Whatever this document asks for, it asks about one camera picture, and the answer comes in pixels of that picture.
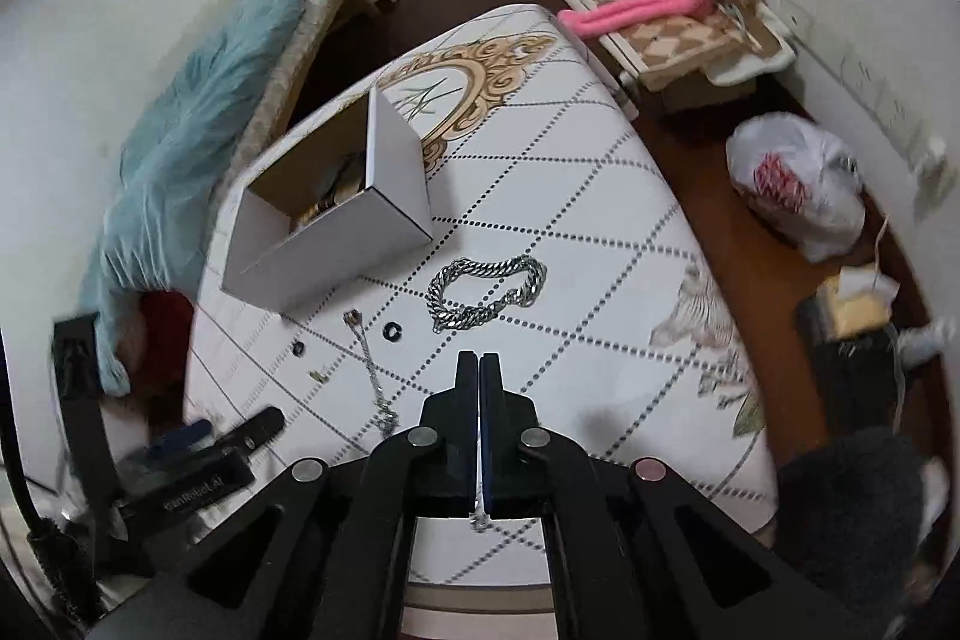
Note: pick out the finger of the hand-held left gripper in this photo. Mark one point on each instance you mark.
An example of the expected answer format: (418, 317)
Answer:
(253, 427)
(182, 439)

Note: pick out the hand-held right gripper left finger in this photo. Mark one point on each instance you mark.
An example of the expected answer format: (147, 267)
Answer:
(469, 437)

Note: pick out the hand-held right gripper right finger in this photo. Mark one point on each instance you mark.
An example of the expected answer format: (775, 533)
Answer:
(490, 437)

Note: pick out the white cardboard box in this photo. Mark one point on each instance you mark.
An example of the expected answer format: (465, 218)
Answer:
(330, 212)

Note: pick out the gold jewelry pile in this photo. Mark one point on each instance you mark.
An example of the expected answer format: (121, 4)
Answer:
(337, 194)

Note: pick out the white patterned tablecloth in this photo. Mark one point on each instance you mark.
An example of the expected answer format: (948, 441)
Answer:
(600, 250)

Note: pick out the light blue fluffy blanket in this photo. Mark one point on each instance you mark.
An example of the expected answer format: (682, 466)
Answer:
(180, 123)

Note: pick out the person's grey fuzzy trousers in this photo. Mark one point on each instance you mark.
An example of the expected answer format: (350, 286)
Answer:
(847, 520)

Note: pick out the yellow tissue box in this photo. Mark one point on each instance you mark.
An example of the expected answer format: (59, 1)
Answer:
(855, 302)

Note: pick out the beige patterned bench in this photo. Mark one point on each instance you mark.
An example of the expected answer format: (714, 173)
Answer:
(292, 40)

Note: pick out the white plastic bag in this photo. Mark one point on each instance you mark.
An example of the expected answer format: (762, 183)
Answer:
(802, 183)

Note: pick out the beige checkered blanket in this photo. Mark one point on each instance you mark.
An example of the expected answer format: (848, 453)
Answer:
(697, 36)

